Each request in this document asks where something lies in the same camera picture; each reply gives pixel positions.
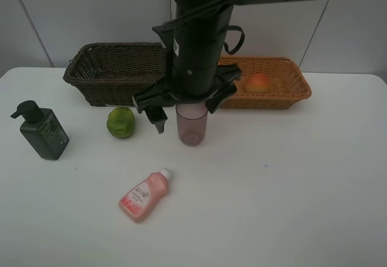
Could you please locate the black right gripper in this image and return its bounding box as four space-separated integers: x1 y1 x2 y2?
133 64 241 134

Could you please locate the translucent purple plastic cup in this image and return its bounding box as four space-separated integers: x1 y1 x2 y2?
175 103 208 146

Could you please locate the red yellow toy peach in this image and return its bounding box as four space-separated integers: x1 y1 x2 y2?
244 72 271 94

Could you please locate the pink detergent bottle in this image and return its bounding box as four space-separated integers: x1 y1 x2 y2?
119 169 172 223

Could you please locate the dark green pump bottle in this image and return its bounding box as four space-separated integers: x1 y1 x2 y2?
11 100 70 161

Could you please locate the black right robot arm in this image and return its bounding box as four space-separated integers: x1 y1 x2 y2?
133 0 312 133

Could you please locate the green toy fruit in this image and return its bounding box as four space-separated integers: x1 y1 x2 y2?
106 107 135 138

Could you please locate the dark brown wicker basket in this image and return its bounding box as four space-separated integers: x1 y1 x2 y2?
63 42 166 107

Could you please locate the light orange wicker basket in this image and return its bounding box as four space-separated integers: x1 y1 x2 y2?
219 56 312 110

